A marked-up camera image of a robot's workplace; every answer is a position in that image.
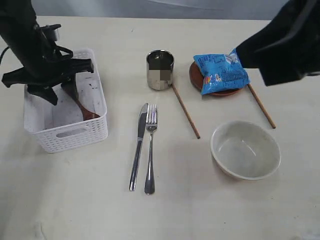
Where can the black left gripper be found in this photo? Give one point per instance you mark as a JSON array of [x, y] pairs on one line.
[[45, 74]]

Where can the brown wooden spoon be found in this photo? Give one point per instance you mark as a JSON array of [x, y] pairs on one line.
[[80, 102]]

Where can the white perforated plastic basket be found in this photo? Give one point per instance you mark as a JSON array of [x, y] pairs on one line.
[[61, 127]]

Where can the brown wooden chopstick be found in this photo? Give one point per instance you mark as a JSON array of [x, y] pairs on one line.
[[262, 107], [186, 112]]

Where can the blue snack packet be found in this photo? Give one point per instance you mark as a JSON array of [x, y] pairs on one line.
[[221, 72]]

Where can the round brown wooden plate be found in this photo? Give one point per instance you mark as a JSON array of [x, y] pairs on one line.
[[196, 79]]

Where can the silver metal fork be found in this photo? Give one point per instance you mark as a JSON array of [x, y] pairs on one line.
[[151, 127]]

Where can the white ceramic bowl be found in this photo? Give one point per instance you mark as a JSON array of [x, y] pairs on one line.
[[245, 151]]

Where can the shiny steel cup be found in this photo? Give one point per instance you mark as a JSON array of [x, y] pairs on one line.
[[159, 69]]

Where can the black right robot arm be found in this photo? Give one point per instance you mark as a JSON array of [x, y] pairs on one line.
[[297, 18]]

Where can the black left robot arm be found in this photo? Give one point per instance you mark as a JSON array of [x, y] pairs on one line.
[[22, 34]]

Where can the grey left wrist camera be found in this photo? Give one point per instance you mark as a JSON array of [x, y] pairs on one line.
[[51, 32]]

